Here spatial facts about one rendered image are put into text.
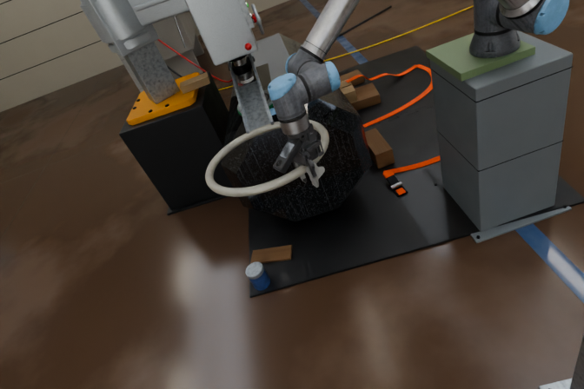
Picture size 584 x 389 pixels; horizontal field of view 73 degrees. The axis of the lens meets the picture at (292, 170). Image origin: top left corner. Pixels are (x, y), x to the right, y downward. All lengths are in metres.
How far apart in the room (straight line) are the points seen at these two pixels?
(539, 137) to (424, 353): 1.06
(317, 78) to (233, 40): 0.76
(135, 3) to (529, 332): 2.60
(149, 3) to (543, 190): 2.35
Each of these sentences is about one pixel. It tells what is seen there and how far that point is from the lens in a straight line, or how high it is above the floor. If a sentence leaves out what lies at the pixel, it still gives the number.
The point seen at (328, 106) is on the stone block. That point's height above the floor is 0.72.
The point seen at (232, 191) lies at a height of 0.96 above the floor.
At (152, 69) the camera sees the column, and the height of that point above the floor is 0.99.
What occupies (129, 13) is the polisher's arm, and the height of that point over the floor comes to 1.36.
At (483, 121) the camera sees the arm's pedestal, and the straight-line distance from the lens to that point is 1.81.
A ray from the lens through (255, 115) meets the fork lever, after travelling 1.78.
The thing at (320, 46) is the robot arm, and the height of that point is 1.26.
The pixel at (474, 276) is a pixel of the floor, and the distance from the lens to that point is 2.10.
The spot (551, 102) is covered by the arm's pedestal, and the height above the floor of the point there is 0.66.
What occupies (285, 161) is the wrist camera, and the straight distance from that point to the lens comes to 1.21.
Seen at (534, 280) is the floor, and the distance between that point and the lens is 2.11.
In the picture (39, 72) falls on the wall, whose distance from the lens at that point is 8.21.
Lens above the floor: 1.71
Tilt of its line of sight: 36 degrees down
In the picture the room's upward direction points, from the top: 22 degrees counter-clockwise
